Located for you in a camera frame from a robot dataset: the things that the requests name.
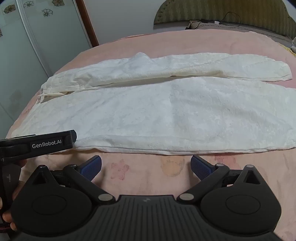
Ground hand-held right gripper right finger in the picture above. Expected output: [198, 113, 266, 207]
[177, 155, 269, 205]

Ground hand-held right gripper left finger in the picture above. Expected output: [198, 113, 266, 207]
[27, 155, 116, 205]

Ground white pants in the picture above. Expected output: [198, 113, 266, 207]
[10, 52, 296, 156]

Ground person's left hand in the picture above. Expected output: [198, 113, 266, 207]
[0, 159, 28, 232]

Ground white flower-print wardrobe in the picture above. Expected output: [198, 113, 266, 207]
[0, 0, 93, 138]

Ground pink floral blanket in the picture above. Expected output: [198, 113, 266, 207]
[5, 30, 296, 241]

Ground brown grey pillow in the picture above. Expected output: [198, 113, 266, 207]
[185, 20, 296, 48]

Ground yellow cloth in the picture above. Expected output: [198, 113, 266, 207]
[284, 45, 296, 57]

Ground green striped headboard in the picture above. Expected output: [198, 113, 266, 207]
[154, 0, 296, 40]

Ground brown wooden frame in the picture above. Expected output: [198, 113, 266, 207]
[75, 0, 100, 47]

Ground black cable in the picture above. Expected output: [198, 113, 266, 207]
[201, 11, 296, 30]

